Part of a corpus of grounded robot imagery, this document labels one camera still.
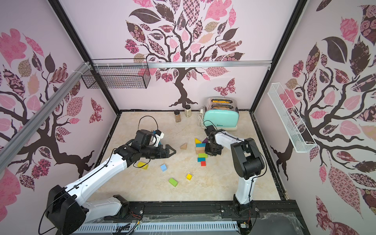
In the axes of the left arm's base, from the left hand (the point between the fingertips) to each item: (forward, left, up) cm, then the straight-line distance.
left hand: (169, 155), depth 77 cm
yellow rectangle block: (-9, +9, +8) cm, 15 cm away
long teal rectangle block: (+16, -20, -15) cm, 29 cm away
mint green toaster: (+32, -34, 0) cm, 47 cm away
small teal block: (+5, -18, -16) cm, 24 cm away
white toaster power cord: (+34, -19, -8) cm, 40 cm away
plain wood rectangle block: (+13, -18, -16) cm, 28 cm away
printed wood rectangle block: (+11, -17, -16) cm, 26 cm away
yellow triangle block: (+18, -16, -14) cm, 28 cm away
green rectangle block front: (-9, -1, -15) cm, 18 cm away
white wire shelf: (+13, -67, +13) cm, 69 cm away
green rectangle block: (+8, -20, -15) cm, 26 cm away
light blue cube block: (-1, +5, -14) cm, 15 cm away
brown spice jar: (+38, -2, -9) cm, 39 cm away
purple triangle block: (+18, -22, -14) cm, 32 cm away
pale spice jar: (+43, -9, -8) cm, 45 cm away
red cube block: (+2, -20, -16) cm, 25 cm away
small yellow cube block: (-6, -11, -15) cm, 19 cm away
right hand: (+8, -25, -16) cm, 31 cm away
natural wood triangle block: (+15, -7, -15) cm, 22 cm away
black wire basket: (+73, +51, +2) cm, 89 cm away
